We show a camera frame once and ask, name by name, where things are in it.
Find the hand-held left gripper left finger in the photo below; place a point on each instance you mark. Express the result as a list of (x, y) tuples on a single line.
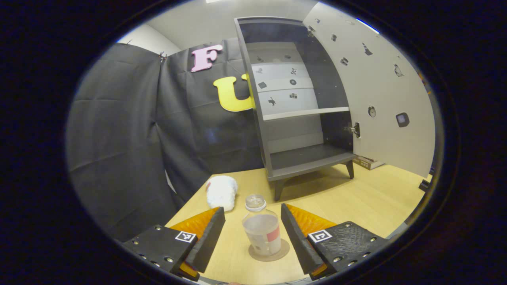
[(208, 241)]

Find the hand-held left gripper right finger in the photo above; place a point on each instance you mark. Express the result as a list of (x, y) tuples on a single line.
[(301, 245)]

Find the brown round coaster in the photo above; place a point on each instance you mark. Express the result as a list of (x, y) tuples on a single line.
[(269, 259)]

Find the clear plastic bottle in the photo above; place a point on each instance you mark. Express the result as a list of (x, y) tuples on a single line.
[(261, 233)]

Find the dark grey cabinet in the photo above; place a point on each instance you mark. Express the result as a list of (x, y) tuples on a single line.
[(301, 154)]

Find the grey cabinet door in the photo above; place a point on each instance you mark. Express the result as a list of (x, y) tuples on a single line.
[(380, 79)]

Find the metal cabinet hinge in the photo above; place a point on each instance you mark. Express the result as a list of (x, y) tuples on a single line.
[(310, 31), (353, 129)]

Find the white fluffy cloth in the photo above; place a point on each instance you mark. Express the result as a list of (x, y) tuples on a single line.
[(222, 192)]

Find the brown book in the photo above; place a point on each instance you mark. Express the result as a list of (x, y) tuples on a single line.
[(366, 163)]

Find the black backdrop cloth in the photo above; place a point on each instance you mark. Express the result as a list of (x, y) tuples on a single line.
[(119, 138)]

